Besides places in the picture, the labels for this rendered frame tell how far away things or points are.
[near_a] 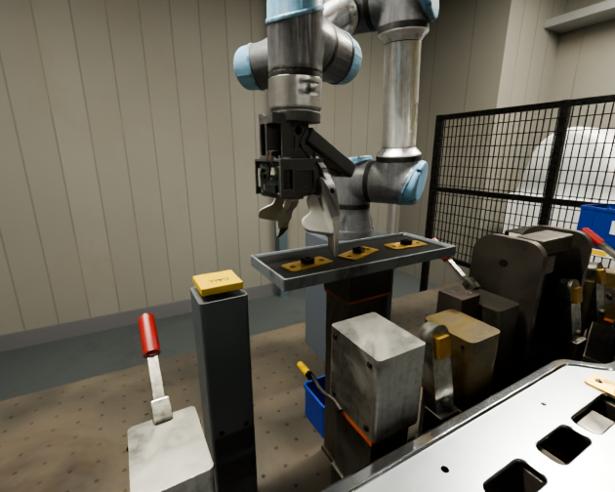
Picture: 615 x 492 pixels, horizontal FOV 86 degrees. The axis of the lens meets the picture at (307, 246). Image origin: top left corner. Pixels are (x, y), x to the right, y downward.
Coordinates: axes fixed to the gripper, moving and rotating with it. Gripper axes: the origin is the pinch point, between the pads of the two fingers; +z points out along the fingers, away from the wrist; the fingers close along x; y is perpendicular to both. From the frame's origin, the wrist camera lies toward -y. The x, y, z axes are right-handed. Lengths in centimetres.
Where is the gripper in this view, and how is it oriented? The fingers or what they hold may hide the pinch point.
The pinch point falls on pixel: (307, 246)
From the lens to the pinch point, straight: 53.9
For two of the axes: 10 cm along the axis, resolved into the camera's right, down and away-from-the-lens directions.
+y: -7.9, 1.6, -5.9
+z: 0.0, 9.6, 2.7
